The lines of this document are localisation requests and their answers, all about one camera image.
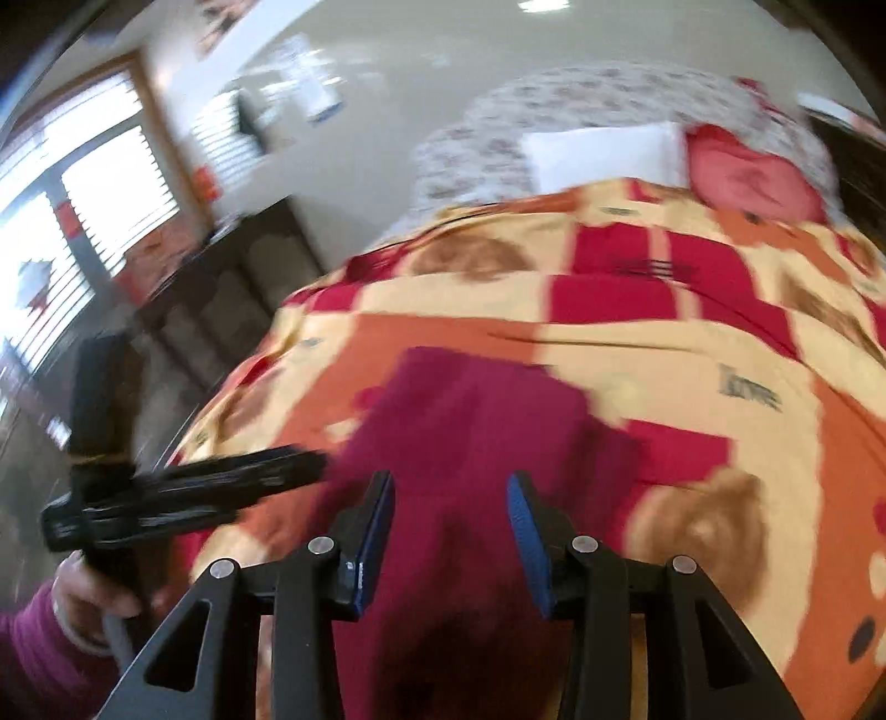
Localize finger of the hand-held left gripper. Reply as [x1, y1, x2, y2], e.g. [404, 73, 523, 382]
[40, 497, 241, 553]
[131, 446, 328, 503]

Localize white pillow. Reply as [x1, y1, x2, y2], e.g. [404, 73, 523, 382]
[521, 121, 693, 195]

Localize maroon knit garment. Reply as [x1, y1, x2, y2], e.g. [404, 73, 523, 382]
[256, 346, 658, 720]

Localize red pillow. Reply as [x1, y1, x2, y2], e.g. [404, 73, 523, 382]
[685, 123, 828, 224]

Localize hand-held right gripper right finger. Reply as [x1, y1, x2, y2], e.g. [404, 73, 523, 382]
[507, 472, 807, 720]

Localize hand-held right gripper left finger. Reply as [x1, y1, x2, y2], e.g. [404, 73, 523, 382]
[93, 471, 395, 720]

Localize person's left hand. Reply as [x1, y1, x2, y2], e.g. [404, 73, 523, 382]
[51, 550, 144, 656]

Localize floral quilt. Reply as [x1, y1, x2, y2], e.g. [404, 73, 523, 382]
[408, 61, 842, 223]

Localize window with blinds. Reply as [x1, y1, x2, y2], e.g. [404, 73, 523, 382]
[0, 69, 181, 368]

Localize dark carved wooden headboard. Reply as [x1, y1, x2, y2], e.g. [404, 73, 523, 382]
[796, 104, 886, 233]

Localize red orange printed blanket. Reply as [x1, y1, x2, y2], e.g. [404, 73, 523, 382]
[166, 176, 886, 720]

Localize person's left forearm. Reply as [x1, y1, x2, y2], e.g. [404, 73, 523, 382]
[0, 578, 132, 720]

